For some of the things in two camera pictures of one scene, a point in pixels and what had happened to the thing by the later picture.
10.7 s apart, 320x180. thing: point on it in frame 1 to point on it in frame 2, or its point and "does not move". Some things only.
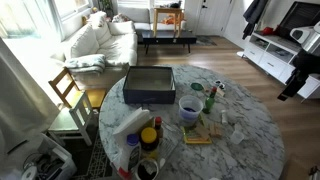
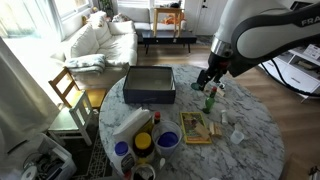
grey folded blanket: x=89 y=63 does not move
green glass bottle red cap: x=210 y=101 does not move
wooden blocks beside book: x=215 y=130 does not move
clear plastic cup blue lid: x=189 y=108 to x=167 y=136
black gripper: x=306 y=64 to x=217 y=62
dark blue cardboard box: x=149 y=85 does not move
